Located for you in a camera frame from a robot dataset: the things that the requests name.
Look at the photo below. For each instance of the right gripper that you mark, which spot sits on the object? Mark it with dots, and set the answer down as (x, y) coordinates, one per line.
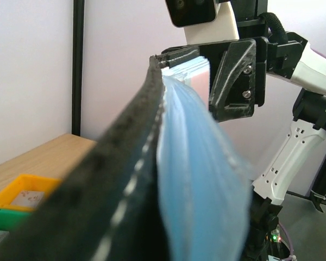
(238, 72)

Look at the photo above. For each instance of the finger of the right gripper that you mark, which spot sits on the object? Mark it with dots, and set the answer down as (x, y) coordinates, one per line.
(174, 56)

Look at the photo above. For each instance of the black leather card holder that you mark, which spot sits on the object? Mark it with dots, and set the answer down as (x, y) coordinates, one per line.
(164, 182)

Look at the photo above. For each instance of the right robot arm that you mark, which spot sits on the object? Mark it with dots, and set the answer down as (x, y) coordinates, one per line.
(308, 127)

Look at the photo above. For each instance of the white patterned card stack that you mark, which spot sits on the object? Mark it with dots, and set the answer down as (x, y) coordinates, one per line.
(28, 198)

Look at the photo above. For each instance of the right yellow bin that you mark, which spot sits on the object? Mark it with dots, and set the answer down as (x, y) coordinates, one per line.
(27, 182)

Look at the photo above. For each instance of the green bin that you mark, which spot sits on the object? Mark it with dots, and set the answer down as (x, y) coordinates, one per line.
(10, 219)

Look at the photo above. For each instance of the right frame post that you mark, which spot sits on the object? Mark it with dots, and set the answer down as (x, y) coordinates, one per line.
(77, 65)

